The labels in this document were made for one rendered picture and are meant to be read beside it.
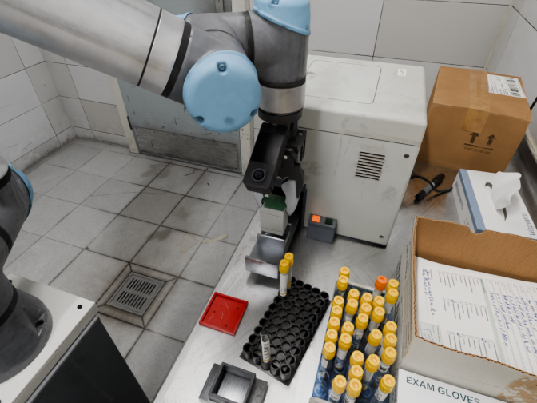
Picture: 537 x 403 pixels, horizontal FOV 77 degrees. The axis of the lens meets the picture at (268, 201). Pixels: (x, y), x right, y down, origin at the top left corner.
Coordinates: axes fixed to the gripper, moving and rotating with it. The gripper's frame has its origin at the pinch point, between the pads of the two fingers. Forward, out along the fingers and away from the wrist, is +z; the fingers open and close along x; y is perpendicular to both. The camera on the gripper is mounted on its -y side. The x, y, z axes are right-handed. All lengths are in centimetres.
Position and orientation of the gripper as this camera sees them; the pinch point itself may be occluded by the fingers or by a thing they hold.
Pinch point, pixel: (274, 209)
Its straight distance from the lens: 64.7
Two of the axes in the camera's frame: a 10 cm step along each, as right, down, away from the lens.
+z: 0.0, 7.6, 6.5
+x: -9.5, -2.1, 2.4
